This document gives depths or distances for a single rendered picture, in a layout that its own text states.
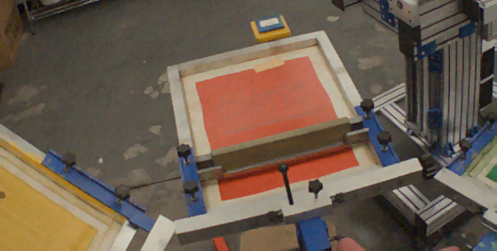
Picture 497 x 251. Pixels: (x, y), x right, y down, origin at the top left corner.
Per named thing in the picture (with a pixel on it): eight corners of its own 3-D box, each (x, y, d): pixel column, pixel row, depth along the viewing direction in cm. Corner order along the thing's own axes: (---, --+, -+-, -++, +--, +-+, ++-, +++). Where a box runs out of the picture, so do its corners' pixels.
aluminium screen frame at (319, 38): (169, 75, 248) (167, 66, 245) (324, 38, 251) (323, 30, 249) (197, 230, 185) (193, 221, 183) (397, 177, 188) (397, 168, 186)
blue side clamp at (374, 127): (354, 121, 213) (353, 104, 209) (369, 117, 213) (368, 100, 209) (384, 184, 189) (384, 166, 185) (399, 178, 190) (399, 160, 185)
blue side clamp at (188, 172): (181, 164, 210) (176, 147, 206) (196, 160, 210) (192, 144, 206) (193, 232, 186) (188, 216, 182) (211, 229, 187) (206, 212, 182)
